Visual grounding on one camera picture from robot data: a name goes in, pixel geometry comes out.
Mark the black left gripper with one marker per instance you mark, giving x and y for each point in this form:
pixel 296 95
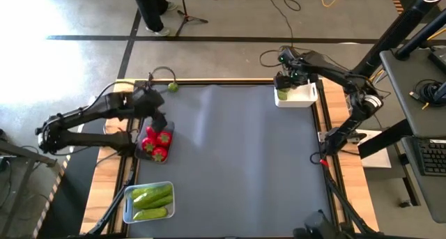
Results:
pixel 148 101

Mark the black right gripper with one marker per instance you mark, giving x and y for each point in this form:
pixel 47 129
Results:
pixel 299 70

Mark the green toy lime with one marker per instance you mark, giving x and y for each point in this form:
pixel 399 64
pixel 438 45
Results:
pixel 173 87
pixel 283 95

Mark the clear plastic bin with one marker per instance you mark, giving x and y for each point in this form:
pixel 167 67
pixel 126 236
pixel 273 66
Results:
pixel 129 211

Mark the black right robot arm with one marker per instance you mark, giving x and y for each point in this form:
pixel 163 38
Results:
pixel 334 71

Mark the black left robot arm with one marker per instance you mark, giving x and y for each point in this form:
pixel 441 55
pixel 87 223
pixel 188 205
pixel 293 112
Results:
pixel 87 113

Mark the white plastic basket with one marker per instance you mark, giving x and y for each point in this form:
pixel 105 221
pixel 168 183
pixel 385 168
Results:
pixel 303 98

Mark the grey table mat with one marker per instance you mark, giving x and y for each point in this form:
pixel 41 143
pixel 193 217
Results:
pixel 244 162

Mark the person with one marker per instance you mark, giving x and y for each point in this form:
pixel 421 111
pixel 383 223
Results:
pixel 150 9

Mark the black tripod stand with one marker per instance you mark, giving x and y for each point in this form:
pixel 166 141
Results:
pixel 184 5

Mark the black desk base bar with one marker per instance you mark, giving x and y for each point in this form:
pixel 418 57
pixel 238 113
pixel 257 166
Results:
pixel 386 138

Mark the black floor mat striped edge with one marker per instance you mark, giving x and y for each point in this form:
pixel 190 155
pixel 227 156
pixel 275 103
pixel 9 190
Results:
pixel 69 197

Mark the black tower fan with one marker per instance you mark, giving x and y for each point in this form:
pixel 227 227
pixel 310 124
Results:
pixel 393 33

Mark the dark grey desk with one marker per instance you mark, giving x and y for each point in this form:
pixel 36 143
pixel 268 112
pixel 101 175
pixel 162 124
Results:
pixel 404 92

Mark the white paper sheet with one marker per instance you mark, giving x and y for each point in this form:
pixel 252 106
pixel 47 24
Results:
pixel 378 159

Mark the grey metal stand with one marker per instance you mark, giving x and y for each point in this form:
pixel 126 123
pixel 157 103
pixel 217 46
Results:
pixel 21 154

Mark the black rounded object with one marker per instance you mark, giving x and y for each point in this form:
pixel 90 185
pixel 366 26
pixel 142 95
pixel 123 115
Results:
pixel 315 225

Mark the black keyboard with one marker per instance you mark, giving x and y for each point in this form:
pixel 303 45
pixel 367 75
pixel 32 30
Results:
pixel 433 159

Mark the dark grey keyboard tray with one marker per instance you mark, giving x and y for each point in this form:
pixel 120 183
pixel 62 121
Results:
pixel 432 197

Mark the black aluminium table frame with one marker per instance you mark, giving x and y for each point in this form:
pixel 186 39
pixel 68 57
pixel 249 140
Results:
pixel 321 110

